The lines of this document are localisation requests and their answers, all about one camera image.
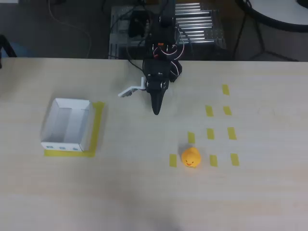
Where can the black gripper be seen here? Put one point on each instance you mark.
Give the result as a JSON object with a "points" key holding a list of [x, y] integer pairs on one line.
{"points": [[157, 92]]}

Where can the yellow rubber duck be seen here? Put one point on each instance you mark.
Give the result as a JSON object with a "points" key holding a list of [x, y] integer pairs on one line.
{"points": [[191, 157]]}

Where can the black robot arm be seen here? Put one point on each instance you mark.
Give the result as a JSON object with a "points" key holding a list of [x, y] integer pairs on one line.
{"points": [[163, 31]]}

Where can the white cardboard box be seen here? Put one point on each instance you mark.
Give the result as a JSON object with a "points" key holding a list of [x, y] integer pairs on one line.
{"points": [[66, 125]]}

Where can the yellow tape strip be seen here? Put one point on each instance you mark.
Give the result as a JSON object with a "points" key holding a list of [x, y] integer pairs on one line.
{"points": [[191, 137], [227, 110], [234, 159], [225, 89], [231, 133], [209, 111], [173, 160], [210, 133], [213, 160]]}

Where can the yellow corner tape outline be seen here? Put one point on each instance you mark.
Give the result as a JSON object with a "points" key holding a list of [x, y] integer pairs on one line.
{"points": [[98, 125]]}

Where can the black power adapter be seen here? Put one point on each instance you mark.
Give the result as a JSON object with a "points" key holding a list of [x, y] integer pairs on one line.
{"points": [[137, 24]]}

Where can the silver roller rack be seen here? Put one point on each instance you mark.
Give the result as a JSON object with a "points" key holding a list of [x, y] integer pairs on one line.
{"points": [[195, 21]]}

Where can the round white table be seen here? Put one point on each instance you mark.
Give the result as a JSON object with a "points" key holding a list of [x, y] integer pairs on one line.
{"points": [[279, 14]]}

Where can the black chair part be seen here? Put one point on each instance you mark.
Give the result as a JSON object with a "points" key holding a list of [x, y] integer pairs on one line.
{"points": [[6, 49]]}

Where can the white gripper camera mount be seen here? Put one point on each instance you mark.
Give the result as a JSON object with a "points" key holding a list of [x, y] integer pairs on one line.
{"points": [[128, 91]]}

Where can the black table leg frame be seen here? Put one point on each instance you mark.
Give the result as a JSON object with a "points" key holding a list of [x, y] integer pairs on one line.
{"points": [[261, 43]]}

